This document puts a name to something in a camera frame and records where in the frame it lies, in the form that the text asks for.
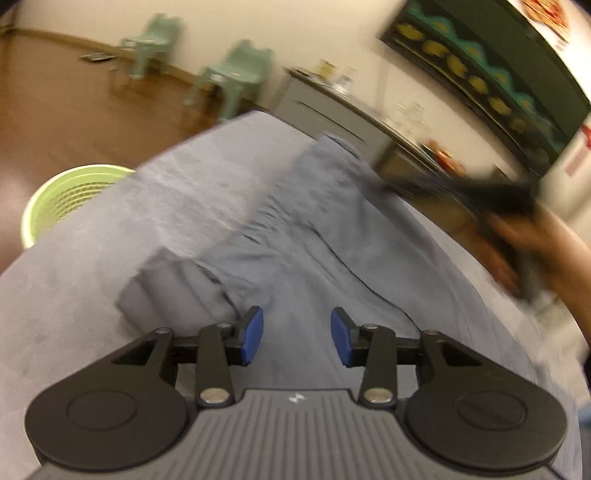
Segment grey trousers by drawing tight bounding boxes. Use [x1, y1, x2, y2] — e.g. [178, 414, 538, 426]
[118, 137, 528, 391]

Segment person's right hand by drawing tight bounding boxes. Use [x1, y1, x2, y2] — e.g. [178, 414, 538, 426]
[487, 205, 590, 339]

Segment red orange ornament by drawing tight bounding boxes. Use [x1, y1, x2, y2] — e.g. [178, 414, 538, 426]
[427, 140, 467, 177]

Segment clear glass bottles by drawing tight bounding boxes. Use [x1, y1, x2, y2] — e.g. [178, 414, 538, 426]
[391, 102, 427, 140]

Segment long low grey sideboard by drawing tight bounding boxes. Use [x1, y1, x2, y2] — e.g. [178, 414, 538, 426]
[271, 66, 523, 186]

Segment lime green laundry basket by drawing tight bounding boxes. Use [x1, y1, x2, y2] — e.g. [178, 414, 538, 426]
[20, 164, 134, 249]

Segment green plastic chair near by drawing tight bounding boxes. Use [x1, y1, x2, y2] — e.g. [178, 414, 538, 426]
[182, 39, 274, 122]

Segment green plastic chair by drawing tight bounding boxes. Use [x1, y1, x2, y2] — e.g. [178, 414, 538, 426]
[117, 13, 182, 80]
[182, 39, 274, 122]

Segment green plastic chair far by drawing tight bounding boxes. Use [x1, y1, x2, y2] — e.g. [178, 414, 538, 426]
[117, 13, 182, 80]

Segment dark wall hanging yellow motifs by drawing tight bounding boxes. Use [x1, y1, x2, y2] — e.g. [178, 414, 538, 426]
[380, 0, 590, 176]

